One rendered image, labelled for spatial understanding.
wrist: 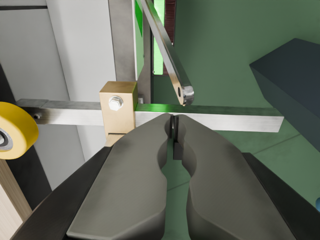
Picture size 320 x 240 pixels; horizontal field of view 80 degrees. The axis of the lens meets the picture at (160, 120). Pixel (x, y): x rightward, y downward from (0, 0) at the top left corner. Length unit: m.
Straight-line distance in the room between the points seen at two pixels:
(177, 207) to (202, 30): 1.49
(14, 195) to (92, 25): 0.39
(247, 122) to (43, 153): 0.43
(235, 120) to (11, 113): 0.32
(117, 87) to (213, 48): 0.90
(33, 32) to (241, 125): 0.44
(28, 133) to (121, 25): 0.25
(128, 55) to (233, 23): 0.81
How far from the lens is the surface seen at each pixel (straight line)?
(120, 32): 0.42
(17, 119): 0.32
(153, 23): 0.17
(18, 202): 0.48
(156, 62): 0.42
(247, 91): 1.29
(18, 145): 0.33
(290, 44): 1.25
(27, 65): 0.47
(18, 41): 0.46
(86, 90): 0.57
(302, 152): 1.74
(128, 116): 0.30
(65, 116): 0.35
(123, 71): 0.44
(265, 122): 0.35
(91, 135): 0.65
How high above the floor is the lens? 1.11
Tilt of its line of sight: 59 degrees down
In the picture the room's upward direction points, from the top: 176 degrees counter-clockwise
